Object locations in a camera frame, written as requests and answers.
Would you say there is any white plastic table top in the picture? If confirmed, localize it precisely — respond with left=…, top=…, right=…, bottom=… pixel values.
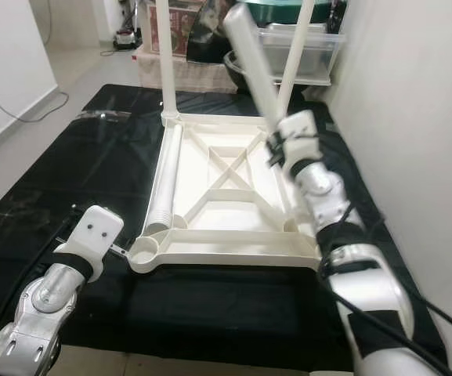
left=128, top=112, right=324, bottom=275

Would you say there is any black tablecloth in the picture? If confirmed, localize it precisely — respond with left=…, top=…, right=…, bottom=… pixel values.
left=0, top=85, right=446, bottom=373

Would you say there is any black wok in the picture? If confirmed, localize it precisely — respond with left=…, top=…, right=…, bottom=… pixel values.
left=223, top=49, right=289, bottom=95

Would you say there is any clear plastic container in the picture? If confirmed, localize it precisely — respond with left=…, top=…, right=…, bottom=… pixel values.
left=257, top=23, right=345, bottom=83

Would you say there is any clear tape strip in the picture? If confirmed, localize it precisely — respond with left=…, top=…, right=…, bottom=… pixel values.
left=81, top=111, right=132, bottom=123

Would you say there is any black bag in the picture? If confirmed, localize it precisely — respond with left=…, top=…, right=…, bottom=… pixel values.
left=185, top=0, right=238, bottom=65

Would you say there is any green round pot lid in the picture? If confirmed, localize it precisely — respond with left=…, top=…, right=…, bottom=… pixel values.
left=245, top=0, right=332, bottom=24

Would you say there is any dark teal snack bag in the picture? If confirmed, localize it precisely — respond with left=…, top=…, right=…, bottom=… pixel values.
left=327, top=0, right=348, bottom=34

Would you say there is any beige cloth covered shelf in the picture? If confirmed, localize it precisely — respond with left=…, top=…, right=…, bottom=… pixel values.
left=136, top=53, right=230, bottom=91

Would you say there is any red printed carton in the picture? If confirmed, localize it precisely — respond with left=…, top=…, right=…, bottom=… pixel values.
left=147, top=4, right=201, bottom=57

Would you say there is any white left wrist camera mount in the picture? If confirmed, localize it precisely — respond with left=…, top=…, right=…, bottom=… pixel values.
left=65, top=205, right=125, bottom=263

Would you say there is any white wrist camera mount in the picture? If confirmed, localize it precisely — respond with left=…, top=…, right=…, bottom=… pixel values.
left=65, top=205, right=125, bottom=263
left=274, top=110, right=322, bottom=169

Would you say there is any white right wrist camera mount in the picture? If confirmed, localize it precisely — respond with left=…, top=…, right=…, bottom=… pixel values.
left=274, top=110, right=322, bottom=169

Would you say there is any black wall cable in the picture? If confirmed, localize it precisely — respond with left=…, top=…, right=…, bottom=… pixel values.
left=0, top=78, right=71, bottom=125

